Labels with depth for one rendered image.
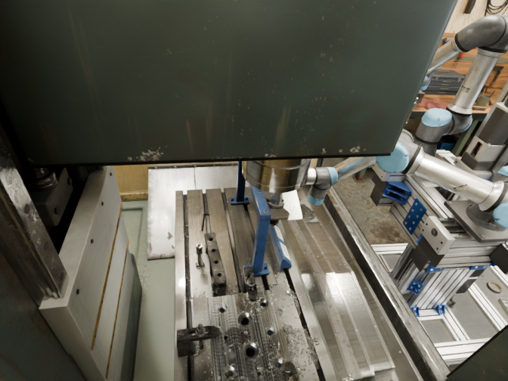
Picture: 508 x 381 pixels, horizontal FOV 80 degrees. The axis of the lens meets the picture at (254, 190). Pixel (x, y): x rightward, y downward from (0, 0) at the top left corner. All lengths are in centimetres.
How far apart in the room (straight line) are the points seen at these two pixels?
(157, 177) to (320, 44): 152
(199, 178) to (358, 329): 116
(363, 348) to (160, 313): 88
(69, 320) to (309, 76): 60
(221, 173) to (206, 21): 149
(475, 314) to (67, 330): 232
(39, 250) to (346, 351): 115
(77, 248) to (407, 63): 71
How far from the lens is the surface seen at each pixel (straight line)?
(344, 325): 144
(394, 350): 156
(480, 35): 166
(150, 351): 146
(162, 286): 160
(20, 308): 62
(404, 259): 209
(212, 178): 187
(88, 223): 79
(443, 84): 393
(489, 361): 125
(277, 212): 107
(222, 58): 47
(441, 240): 143
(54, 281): 63
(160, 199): 182
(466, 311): 254
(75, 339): 76
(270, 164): 64
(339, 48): 52
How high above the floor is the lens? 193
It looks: 38 degrees down
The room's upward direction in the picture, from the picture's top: 6 degrees clockwise
